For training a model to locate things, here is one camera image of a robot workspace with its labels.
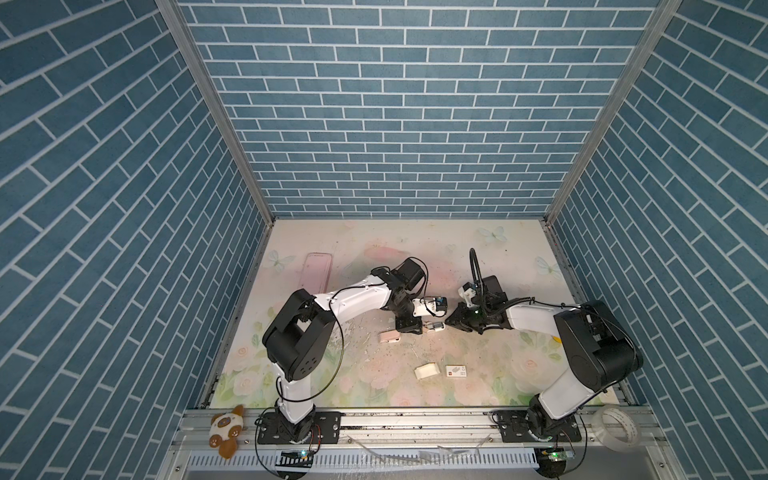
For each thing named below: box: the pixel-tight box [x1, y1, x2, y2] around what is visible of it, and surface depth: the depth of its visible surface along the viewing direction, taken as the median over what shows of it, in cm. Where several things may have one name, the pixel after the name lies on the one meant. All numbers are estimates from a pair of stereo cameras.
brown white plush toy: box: [209, 404, 244, 460], surface depth 72 cm
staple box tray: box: [413, 362, 441, 379], surface depth 85 cm
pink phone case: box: [299, 252, 333, 294], surface depth 105 cm
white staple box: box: [445, 364, 467, 378], surface depth 84 cm
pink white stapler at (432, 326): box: [422, 321, 446, 332], surface depth 93 cm
